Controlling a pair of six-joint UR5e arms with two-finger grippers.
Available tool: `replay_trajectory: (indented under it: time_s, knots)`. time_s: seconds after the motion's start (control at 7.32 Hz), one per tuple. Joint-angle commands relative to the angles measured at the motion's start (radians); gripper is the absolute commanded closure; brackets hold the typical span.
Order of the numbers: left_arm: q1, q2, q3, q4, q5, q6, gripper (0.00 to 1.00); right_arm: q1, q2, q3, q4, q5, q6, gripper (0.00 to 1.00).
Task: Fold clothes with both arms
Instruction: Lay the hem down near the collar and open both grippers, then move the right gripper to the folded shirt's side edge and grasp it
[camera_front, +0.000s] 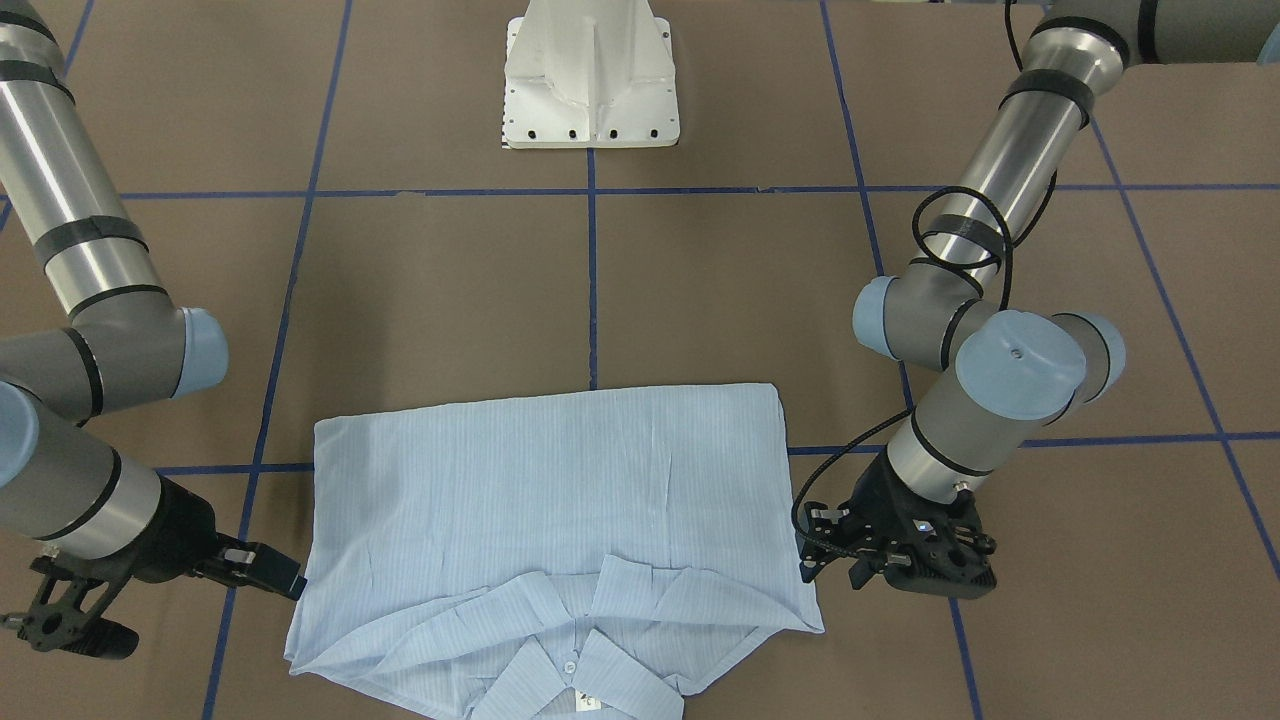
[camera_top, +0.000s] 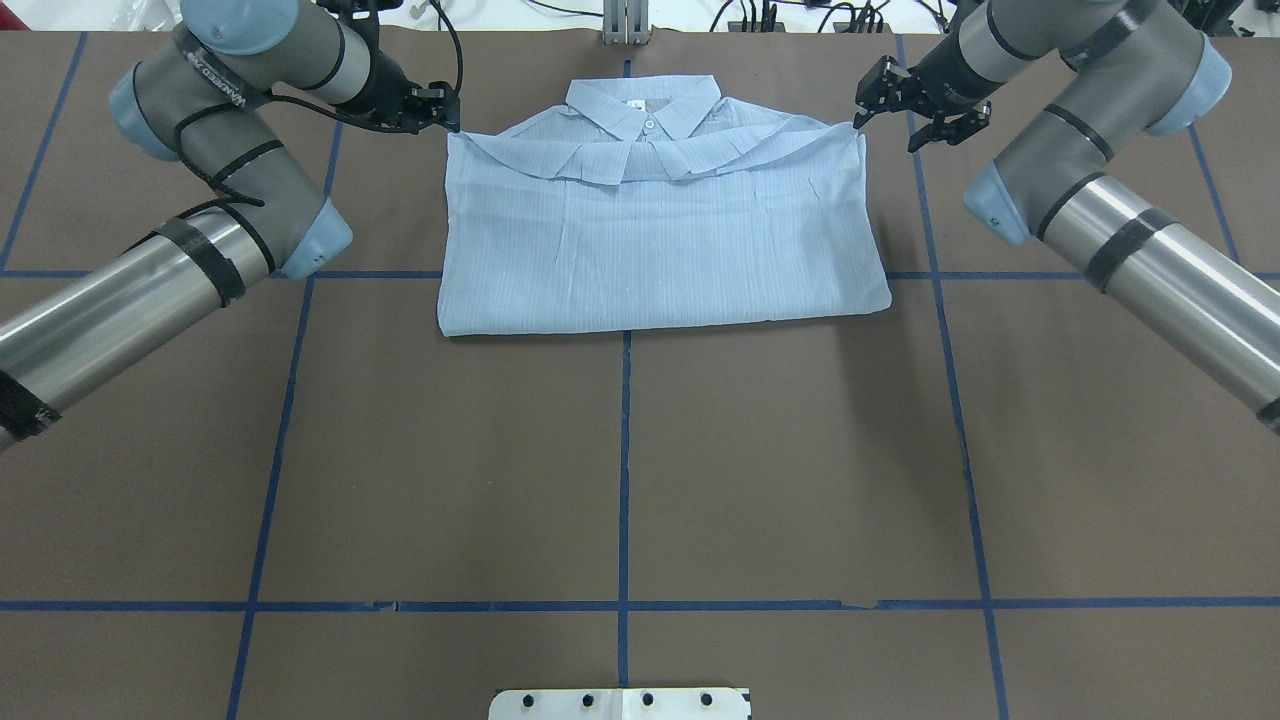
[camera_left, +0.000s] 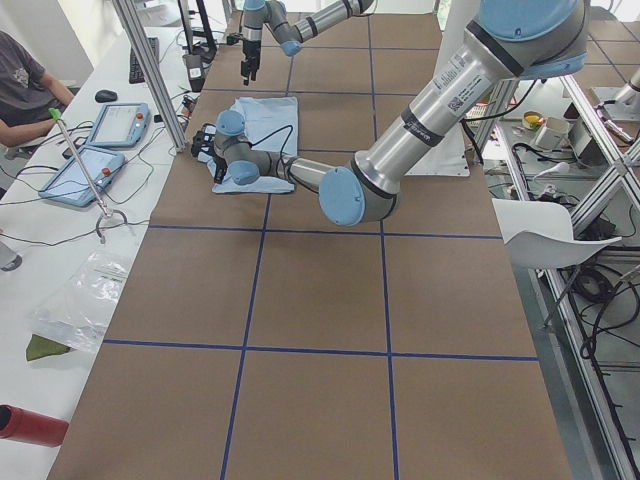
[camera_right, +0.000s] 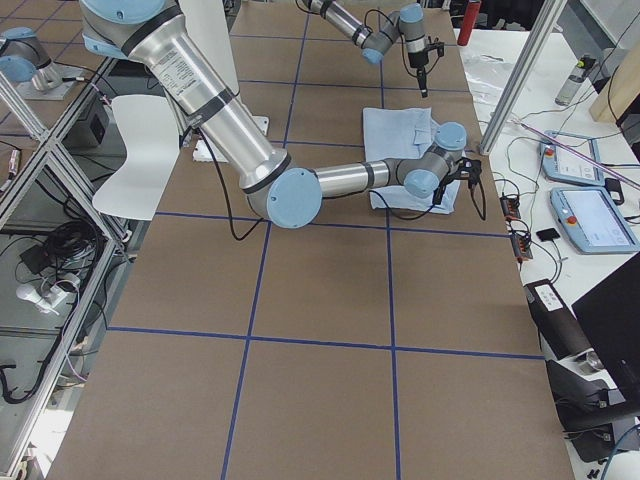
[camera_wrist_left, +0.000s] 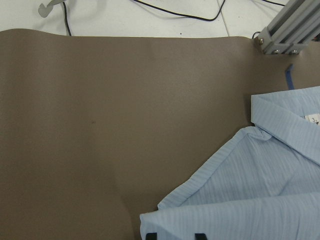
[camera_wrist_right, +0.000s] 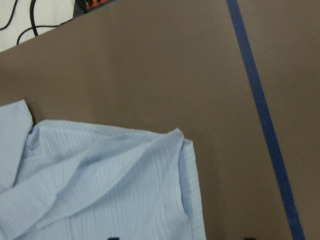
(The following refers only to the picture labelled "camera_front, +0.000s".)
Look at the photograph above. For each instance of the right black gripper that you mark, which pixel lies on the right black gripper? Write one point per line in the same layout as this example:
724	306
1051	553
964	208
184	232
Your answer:
172	532

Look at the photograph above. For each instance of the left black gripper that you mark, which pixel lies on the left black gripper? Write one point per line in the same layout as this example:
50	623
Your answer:
874	497

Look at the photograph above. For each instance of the light blue button shirt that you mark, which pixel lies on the light blue button shirt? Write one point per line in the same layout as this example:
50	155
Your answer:
603	554

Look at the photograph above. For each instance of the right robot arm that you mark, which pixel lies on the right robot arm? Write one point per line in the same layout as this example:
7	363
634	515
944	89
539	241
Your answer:
126	344

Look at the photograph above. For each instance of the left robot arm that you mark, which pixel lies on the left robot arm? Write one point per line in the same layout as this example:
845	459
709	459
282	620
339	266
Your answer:
1003	373

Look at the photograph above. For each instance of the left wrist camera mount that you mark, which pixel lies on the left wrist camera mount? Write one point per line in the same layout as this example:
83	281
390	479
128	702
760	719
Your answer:
958	563

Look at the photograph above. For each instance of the white camera mast pedestal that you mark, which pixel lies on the white camera mast pedestal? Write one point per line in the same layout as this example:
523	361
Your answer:
590	75

